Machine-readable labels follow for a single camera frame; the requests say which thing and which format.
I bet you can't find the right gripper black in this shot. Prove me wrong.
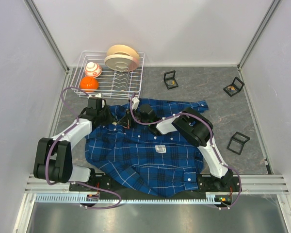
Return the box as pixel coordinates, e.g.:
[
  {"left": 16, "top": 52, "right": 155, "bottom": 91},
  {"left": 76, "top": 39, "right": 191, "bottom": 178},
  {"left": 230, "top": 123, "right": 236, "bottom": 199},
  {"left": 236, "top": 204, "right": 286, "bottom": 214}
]
[{"left": 117, "top": 107, "right": 149, "bottom": 129}]

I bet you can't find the blue plaid shirt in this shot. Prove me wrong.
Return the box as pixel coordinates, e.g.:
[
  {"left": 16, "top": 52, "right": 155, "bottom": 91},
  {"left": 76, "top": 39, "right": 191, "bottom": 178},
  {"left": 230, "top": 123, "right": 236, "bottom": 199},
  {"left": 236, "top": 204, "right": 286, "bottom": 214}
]
[{"left": 84, "top": 98, "right": 209, "bottom": 197}]

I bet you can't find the round orange picture brooch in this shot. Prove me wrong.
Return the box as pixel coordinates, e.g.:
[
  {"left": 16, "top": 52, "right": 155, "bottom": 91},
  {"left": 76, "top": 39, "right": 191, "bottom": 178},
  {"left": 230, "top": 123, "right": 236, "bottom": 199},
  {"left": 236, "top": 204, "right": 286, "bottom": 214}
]
[{"left": 167, "top": 80, "right": 175, "bottom": 86}]

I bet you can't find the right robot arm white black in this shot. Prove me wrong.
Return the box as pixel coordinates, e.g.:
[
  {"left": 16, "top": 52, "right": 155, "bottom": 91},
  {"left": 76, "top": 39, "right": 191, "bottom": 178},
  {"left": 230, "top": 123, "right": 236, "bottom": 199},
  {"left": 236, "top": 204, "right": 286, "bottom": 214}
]
[{"left": 118, "top": 104, "right": 237, "bottom": 191}]

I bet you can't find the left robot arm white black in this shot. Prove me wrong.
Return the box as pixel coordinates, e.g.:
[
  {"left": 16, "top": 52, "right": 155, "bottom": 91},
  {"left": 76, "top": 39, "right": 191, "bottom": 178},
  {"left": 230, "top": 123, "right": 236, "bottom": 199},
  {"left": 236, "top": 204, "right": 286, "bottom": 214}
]
[{"left": 33, "top": 97, "right": 115, "bottom": 191}]

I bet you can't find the white shirt label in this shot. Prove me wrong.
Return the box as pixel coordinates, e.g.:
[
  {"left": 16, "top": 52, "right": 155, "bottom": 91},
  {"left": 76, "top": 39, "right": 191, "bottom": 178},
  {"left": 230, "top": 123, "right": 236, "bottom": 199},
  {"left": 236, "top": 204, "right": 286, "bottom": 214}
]
[{"left": 155, "top": 145, "right": 166, "bottom": 153}]

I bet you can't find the white orange patterned bowl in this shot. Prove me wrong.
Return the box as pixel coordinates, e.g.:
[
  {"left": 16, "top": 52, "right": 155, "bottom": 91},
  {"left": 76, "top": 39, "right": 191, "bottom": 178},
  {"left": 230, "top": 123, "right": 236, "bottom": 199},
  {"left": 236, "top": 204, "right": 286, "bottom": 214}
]
[{"left": 84, "top": 62, "right": 102, "bottom": 78}]

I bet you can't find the beige plate front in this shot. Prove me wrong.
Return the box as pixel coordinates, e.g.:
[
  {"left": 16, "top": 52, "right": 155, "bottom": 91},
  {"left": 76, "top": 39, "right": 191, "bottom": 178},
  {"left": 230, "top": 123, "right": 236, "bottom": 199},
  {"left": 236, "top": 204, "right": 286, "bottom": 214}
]
[{"left": 104, "top": 54, "right": 139, "bottom": 72}]

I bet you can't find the beige plate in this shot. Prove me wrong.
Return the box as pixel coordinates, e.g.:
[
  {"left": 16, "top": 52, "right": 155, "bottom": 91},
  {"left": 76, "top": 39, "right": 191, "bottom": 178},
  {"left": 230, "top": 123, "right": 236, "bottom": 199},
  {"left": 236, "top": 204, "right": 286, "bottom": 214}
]
[
  {"left": 104, "top": 54, "right": 139, "bottom": 72},
  {"left": 106, "top": 44, "right": 140, "bottom": 60}
]

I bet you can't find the black display box centre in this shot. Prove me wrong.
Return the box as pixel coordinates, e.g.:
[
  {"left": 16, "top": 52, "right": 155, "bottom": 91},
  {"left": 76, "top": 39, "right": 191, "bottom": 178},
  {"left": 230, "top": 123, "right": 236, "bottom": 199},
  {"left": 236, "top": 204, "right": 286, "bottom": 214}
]
[{"left": 163, "top": 70, "right": 178, "bottom": 90}]

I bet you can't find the black display box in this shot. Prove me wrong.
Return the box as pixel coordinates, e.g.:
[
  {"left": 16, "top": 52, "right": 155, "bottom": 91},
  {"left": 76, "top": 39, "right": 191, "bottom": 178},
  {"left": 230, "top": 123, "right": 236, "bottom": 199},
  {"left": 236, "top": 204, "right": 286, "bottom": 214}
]
[
  {"left": 163, "top": 70, "right": 178, "bottom": 90},
  {"left": 227, "top": 132, "right": 250, "bottom": 155},
  {"left": 223, "top": 77, "right": 245, "bottom": 97}
]

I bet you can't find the beige plate rear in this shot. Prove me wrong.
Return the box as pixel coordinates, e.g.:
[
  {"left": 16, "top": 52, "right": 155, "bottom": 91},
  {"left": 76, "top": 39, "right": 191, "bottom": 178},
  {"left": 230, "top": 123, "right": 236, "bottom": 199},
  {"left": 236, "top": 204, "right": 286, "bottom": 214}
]
[{"left": 106, "top": 44, "right": 140, "bottom": 60}]

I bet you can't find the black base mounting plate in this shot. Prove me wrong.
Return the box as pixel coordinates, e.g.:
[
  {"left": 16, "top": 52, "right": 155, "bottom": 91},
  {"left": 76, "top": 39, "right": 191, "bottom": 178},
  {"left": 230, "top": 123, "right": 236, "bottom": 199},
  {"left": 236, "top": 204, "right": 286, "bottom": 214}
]
[{"left": 69, "top": 172, "right": 243, "bottom": 200}]

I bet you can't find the black display box near right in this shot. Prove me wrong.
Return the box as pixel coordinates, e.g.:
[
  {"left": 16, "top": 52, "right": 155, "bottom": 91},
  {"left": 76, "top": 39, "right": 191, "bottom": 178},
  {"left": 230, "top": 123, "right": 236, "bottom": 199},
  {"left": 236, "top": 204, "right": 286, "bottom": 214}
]
[{"left": 227, "top": 132, "right": 250, "bottom": 155}]

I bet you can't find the black display box far right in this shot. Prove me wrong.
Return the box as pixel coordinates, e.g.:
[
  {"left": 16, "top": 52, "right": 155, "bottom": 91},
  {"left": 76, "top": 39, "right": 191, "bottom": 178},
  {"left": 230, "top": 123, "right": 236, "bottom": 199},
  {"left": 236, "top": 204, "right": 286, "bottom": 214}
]
[{"left": 223, "top": 77, "right": 245, "bottom": 97}]

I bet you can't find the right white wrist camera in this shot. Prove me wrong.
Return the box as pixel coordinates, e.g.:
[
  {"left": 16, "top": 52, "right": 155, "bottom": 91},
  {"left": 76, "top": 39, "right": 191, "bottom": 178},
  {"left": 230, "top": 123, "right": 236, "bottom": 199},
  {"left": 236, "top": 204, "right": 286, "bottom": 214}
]
[{"left": 130, "top": 97, "right": 140, "bottom": 110}]

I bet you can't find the white wire dish rack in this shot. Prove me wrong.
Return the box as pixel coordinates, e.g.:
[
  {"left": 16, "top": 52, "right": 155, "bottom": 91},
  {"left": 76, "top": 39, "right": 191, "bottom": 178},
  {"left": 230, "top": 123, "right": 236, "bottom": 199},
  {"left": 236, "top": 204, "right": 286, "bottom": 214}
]
[{"left": 70, "top": 50, "right": 145, "bottom": 100}]

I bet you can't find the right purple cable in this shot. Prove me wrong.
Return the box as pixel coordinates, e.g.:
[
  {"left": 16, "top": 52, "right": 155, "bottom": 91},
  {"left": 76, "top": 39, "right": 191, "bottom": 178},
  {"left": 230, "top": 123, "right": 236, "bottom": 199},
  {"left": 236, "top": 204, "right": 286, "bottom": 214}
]
[{"left": 129, "top": 97, "right": 243, "bottom": 211}]

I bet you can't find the grey slotted cable duct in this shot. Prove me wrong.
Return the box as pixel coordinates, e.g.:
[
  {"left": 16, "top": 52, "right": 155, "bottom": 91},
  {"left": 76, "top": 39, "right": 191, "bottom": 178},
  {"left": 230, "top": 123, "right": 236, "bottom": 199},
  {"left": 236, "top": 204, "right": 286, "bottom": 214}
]
[{"left": 35, "top": 190, "right": 223, "bottom": 205}]

